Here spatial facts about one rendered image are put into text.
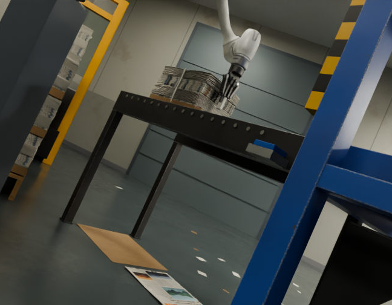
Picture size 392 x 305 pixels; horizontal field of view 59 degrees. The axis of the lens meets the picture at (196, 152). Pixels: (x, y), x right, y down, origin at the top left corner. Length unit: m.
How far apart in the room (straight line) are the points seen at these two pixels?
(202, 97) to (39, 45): 0.76
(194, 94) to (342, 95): 0.99
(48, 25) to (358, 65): 1.16
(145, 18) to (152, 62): 0.89
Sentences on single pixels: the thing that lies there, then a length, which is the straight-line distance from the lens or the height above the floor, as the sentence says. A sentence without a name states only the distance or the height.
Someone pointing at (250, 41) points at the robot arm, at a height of 1.26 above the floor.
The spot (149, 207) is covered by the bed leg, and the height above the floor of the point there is 0.22.
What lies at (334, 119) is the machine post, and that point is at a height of 0.80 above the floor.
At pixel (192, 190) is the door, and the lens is 5.82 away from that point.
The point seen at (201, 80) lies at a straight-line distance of 1.79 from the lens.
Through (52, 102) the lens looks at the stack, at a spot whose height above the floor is 0.57.
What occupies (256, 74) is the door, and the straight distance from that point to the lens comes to 6.09.
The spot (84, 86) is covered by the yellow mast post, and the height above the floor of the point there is 0.87.
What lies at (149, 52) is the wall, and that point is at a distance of 6.66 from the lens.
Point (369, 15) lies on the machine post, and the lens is 1.01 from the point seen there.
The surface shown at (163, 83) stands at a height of 0.93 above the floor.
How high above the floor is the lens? 0.56
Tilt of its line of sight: 3 degrees up
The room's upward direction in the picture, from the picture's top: 25 degrees clockwise
